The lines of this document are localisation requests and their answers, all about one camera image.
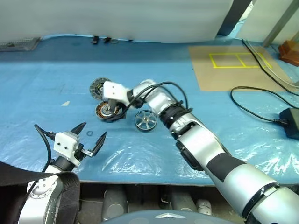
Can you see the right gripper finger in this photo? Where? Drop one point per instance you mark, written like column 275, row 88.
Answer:
column 123, row 114
column 112, row 108

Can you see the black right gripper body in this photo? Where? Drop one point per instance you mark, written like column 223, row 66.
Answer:
column 119, row 105

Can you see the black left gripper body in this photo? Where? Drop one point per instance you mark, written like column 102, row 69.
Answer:
column 80, row 152

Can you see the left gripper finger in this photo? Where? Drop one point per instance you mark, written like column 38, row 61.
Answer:
column 79, row 130
column 99, row 143

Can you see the copper wound motor stator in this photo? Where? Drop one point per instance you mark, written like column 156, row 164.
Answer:
column 104, row 111

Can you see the silver spoked motor cover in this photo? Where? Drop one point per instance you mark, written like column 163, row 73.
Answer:
column 145, row 121

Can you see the ribbed motor rotor disc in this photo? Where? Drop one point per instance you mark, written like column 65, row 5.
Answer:
column 95, row 88

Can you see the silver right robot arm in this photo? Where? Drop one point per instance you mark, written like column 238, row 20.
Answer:
column 201, row 149

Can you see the small white tape scrap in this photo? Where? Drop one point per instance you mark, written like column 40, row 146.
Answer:
column 66, row 103

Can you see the grey rounded cylinder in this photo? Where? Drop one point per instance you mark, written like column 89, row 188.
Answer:
column 114, row 200
column 183, row 199

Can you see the blue plastic table sheet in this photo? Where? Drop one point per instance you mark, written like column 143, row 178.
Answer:
column 35, row 81

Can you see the small black clip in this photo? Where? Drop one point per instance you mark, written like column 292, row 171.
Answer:
column 106, row 40
column 94, row 40

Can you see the white foam board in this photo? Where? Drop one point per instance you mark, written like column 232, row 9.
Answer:
column 116, row 16

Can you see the grey robot torso cover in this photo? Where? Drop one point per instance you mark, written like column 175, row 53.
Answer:
column 151, row 218

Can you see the brown cardboard sheet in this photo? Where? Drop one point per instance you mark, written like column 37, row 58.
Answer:
column 210, row 77

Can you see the yellow tape rectangle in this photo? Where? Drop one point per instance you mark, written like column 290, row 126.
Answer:
column 213, row 61

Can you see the grey metal mesh tray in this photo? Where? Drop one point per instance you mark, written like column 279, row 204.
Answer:
column 18, row 44

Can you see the white rounded part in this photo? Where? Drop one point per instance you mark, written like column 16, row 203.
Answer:
column 203, row 206

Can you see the white back panel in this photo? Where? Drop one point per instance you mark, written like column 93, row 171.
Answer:
column 257, row 21

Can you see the black power adapter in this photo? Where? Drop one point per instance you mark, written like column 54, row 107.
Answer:
column 290, row 122

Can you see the orange brown box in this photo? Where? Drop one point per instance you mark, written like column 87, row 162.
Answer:
column 289, row 51

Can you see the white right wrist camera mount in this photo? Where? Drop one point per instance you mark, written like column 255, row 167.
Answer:
column 114, row 89

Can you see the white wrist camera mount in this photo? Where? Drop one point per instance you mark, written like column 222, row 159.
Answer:
column 65, row 143
column 114, row 89

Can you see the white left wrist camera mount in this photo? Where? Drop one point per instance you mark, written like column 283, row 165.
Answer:
column 65, row 143

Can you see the dark upright post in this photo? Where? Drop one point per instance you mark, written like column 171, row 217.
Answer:
column 230, row 18

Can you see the aluminium frame profile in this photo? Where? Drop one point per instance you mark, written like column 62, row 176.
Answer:
column 280, row 21

